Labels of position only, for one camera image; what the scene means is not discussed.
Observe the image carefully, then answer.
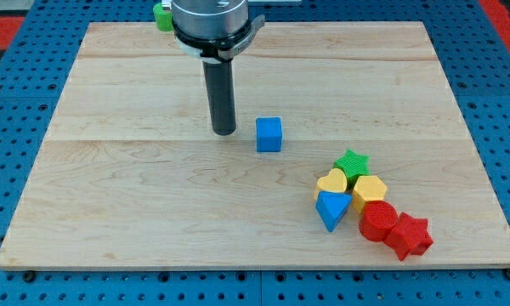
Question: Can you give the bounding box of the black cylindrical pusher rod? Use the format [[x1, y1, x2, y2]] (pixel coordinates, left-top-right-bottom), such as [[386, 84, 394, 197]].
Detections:
[[203, 62, 236, 136]]

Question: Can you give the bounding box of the blue cube block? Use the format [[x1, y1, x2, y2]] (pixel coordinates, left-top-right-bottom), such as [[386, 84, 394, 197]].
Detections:
[[256, 117, 283, 152]]

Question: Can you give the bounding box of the yellow heart block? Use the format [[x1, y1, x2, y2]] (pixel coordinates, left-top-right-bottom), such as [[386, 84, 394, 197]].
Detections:
[[313, 168, 348, 200]]

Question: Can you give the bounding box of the green cylinder block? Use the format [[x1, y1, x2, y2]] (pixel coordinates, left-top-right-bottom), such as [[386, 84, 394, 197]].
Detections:
[[153, 0, 173, 31]]

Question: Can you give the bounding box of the light wooden board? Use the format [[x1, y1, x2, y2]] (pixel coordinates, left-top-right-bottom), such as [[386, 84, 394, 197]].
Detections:
[[0, 21, 510, 271]]

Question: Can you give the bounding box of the green star block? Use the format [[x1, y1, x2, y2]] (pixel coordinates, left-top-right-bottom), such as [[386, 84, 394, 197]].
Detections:
[[333, 149, 371, 189]]

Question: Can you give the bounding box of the blue triangle block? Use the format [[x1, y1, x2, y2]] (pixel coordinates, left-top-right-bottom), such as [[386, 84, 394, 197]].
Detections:
[[315, 191, 352, 232]]

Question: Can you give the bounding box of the yellow hexagon block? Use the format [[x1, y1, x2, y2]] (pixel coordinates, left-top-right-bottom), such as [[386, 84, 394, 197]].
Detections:
[[351, 175, 388, 214]]

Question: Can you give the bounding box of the red cylinder block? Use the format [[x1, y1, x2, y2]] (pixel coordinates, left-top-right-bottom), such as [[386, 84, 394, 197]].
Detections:
[[359, 201, 399, 242]]

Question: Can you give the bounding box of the red star block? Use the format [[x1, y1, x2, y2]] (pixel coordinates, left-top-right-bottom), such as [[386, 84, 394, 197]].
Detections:
[[383, 212, 434, 261]]

